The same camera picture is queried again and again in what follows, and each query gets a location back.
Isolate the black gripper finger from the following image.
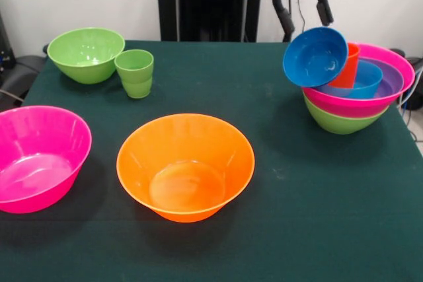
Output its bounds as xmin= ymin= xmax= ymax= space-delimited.
xmin=312 ymin=0 xmax=334 ymax=27
xmin=271 ymin=0 xmax=296 ymax=35

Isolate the dark blue bowl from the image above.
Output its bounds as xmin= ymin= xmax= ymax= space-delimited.
xmin=282 ymin=26 xmax=350 ymax=88

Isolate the orange-red plastic cup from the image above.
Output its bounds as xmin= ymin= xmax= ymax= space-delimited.
xmin=328 ymin=43 xmax=361 ymax=89

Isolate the pink plastic bowl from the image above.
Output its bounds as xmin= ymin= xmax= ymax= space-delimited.
xmin=301 ymin=42 xmax=416 ymax=118
xmin=0 ymin=105 xmax=93 ymax=215

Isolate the translucent blue bowl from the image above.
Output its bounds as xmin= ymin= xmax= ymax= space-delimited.
xmin=316 ymin=58 xmax=385 ymax=99

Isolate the purple plastic bowl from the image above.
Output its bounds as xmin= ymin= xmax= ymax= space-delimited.
xmin=315 ymin=57 xmax=405 ymax=100

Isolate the orange plastic bowl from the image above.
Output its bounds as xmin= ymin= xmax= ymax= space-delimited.
xmin=116 ymin=113 xmax=256 ymax=224

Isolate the green plastic bowl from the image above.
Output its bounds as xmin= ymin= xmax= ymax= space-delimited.
xmin=303 ymin=95 xmax=391 ymax=135
xmin=46 ymin=27 xmax=126 ymax=85

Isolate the green plastic cup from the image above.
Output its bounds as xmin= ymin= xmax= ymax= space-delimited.
xmin=114 ymin=49 xmax=155 ymax=99

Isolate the dark green tablecloth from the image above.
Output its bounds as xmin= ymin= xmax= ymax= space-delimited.
xmin=0 ymin=40 xmax=423 ymax=282

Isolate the black equipment box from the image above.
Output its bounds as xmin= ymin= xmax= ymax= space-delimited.
xmin=0 ymin=11 xmax=16 ymax=78

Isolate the black wall cable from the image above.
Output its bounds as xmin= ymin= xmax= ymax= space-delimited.
xmin=282 ymin=0 xmax=307 ymax=44

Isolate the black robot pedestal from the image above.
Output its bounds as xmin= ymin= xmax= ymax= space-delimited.
xmin=151 ymin=0 xmax=267 ymax=44

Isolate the grey cable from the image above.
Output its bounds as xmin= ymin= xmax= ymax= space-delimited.
xmin=0 ymin=88 xmax=26 ymax=103

